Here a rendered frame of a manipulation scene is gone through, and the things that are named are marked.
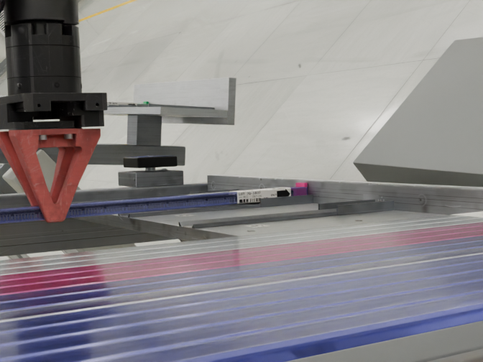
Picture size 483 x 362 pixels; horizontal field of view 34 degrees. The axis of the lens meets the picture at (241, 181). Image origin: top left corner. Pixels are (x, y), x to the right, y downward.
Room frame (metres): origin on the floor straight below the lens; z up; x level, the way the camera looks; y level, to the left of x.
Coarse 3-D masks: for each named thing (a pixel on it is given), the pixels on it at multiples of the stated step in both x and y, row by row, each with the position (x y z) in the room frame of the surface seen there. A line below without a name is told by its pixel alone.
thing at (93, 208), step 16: (208, 192) 0.67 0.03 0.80; (224, 192) 0.66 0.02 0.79; (304, 192) 0.68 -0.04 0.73; (0, 208) 0.61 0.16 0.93; (16, 208) 0.60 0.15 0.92; (32, 208) 0.61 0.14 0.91; (80, 208) 0.62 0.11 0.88; (96, 208) 0.62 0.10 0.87; (112, 208) 0.62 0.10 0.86; (128, 208) 0.63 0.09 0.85; (144, 208) 0.63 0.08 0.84; (160, 208) 0.64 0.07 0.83; (176, 208) 0.64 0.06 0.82
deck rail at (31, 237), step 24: (24, 192) 0.82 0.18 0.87; (96, 192) 0.82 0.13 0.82; (120, 192) 0.83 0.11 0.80; (144, 192) 0.84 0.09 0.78; (168, 192) 0.85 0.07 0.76; (0, 240) 0.78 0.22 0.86; (24, 240) 0.79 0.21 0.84; (48, 240) 0.79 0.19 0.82; (72, 240) 0.80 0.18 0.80; (96, 240) 0.81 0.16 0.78; (120, 240) 0.82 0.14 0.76; (144, 240) 0.82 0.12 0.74
